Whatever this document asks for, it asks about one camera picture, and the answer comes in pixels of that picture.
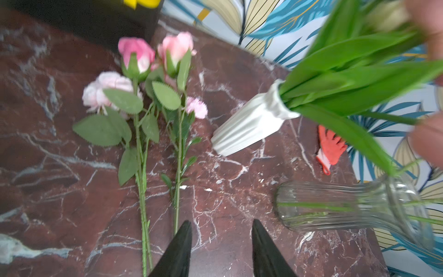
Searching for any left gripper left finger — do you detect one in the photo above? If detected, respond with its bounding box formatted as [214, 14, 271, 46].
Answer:
[149, 220, 192, 277]

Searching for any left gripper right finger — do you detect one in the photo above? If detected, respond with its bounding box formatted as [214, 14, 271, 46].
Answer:
[251, 219, 297, 277]

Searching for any magenta rose stem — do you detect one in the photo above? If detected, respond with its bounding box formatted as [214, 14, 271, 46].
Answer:
[72, 37, 155, 277]

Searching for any pink carnation flower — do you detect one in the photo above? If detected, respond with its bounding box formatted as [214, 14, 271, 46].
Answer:
[161, 96, 208, 234]

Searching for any light pink peony bunch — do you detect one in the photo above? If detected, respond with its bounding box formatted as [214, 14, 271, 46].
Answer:
[82, 71, 134, 120]

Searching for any clear glass vase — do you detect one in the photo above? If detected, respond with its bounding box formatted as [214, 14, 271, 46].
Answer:
[274, 176, 435, 250]

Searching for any white ribbed vase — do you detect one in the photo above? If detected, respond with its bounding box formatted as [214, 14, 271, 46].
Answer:
[211, 79, 300, 157]

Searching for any red glove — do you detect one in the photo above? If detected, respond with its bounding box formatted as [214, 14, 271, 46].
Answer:
[316, 125, 347, 175]

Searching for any tulip bouquet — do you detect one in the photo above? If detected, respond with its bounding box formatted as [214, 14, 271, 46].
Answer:
[279, 1, 443, 176]

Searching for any yellow black toolbox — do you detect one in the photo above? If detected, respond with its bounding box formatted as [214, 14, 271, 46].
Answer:
[1, 0, 164, 51]

